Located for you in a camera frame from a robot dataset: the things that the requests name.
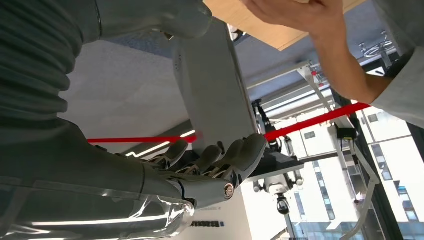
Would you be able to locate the small black box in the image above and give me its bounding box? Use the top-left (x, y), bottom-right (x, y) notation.
top-left (335, 127), bottom-right (359, 141)

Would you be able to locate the white bent pole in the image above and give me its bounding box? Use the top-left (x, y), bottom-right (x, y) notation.
top-left (339, 139), bottom-right (381, 240)

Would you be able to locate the clear plastic film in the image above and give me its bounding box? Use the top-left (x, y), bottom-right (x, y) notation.
top-left (0, 180), bottom-right (197, 240)

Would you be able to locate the red ribbon barrier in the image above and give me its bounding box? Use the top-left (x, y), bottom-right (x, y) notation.
top-left (87, 102), bottom-right (371, 145)

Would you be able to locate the person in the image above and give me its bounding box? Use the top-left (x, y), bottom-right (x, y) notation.
top-left (370, 0), bottom-right (424, 130)

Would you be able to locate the ribbed grey right arm sleeve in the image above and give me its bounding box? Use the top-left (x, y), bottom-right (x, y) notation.
top-left (0, 0), bottom-right (86, 126)

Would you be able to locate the background robot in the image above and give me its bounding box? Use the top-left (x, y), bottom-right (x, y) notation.
top-left (251, 98), bottom-right (306, 216)

